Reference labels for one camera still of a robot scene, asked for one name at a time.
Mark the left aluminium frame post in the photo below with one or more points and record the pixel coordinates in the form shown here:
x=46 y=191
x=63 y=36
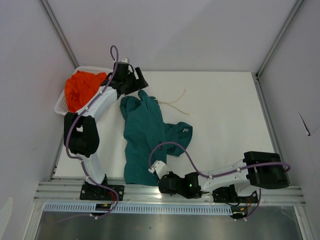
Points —
x=53 y=20

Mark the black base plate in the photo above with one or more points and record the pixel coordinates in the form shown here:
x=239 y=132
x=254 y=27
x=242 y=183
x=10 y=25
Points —
x=95 y=193
x=228 y=195

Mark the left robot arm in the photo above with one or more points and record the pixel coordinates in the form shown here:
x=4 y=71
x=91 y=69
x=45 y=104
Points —
x=81 y=137

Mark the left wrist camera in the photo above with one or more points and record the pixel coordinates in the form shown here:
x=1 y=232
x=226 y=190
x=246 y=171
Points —
x=125 y=60

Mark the aluminium frame post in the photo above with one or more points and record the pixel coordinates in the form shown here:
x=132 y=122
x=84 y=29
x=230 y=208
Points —
x=53 y=20
x=285 y=28

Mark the white plastic basket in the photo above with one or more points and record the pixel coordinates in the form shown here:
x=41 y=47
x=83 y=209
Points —
x=61 y=104

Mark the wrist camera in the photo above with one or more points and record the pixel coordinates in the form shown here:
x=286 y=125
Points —
x=159 y=168
x=125 y=60

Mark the orange shorts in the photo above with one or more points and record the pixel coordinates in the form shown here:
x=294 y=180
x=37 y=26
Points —
x=81 y=87

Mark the aluminium mounting rail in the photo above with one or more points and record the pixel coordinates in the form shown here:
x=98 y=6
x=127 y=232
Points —
x=69 y=191

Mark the white slotted cable duct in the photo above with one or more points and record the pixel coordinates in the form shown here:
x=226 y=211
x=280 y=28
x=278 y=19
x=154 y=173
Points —
x=138 y=208

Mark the right table edge rail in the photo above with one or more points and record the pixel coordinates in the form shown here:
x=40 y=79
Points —
x=267 y=117

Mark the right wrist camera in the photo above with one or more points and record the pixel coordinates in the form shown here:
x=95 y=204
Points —
x=159 y=168

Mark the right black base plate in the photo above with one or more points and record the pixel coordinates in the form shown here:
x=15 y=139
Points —
x=228 y=195

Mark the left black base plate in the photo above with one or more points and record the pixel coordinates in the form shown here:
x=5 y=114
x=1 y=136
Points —
x=95 y=193

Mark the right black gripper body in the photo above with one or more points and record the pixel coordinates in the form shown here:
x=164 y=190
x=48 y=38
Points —
x=171 y=175

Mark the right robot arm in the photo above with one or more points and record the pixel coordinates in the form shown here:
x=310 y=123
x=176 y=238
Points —
x=257 y=170

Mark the right aluminium frame post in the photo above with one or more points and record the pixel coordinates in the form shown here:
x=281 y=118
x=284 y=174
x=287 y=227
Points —
x=285 y=28

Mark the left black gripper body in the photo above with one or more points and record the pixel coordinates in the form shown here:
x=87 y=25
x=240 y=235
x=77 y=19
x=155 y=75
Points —
x=131 y=86

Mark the green shorts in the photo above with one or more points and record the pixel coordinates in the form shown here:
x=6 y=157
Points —
x=149 y=138

